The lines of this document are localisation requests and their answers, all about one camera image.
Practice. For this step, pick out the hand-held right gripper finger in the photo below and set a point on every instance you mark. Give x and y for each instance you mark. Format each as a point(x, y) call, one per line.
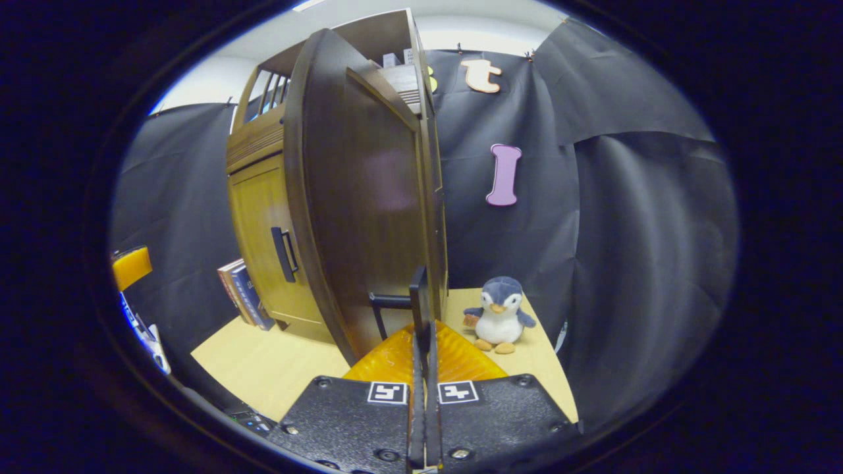
point(417, 408)
point(433, 408)

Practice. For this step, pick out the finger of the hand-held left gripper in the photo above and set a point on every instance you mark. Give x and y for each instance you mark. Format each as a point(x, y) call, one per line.
point(130, 268)

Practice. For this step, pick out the wooden double-door shoe cabinet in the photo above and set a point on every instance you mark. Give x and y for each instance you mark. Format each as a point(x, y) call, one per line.
point(379, 39)

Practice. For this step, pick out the wooden cabinet drawer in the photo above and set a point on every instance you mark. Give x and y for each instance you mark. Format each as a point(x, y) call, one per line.
point(253, 141)

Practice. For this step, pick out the plush penguin toy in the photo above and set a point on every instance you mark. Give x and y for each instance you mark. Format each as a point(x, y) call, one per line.
point(500, 319)

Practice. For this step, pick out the blue book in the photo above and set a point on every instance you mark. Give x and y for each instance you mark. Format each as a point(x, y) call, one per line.
point(251, 299)

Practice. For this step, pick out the black backdrop cloth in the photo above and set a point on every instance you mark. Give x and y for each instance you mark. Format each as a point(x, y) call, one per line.
point(625, 230)

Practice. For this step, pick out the grey book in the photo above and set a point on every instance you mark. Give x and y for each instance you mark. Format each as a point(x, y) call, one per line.
point(389, 60)

